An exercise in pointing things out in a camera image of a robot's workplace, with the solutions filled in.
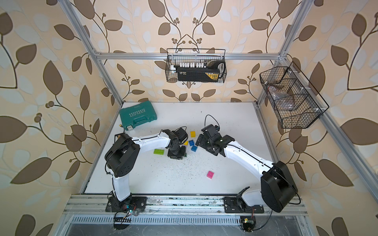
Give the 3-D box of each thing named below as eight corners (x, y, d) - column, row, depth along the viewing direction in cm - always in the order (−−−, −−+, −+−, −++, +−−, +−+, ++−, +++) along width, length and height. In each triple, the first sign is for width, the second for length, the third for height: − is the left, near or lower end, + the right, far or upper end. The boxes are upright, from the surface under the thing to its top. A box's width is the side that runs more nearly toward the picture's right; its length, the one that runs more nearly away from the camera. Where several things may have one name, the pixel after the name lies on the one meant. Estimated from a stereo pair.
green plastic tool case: (125, 131, 105) (122, 127, 101) (120, 114, 115) (118, 110, 112) (158, 119, 112) (156, 115, 108) (150, 103, 123) (149, 99, 119)
